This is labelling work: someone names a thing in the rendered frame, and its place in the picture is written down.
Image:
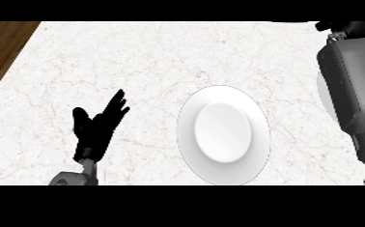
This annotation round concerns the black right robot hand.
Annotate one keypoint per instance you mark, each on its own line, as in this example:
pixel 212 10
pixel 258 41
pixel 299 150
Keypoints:
pixel 350 26

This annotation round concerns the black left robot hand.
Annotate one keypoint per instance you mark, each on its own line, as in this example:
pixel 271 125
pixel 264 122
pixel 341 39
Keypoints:
pixel 96 134

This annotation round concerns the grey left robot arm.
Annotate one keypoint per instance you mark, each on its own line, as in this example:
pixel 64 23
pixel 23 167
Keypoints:
pixel 90 173

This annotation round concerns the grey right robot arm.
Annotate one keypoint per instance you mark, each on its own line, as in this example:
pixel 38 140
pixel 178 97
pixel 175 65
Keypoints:
pixel 347 82

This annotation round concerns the white plate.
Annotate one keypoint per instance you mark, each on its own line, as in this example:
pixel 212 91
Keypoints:
pixel 224 134

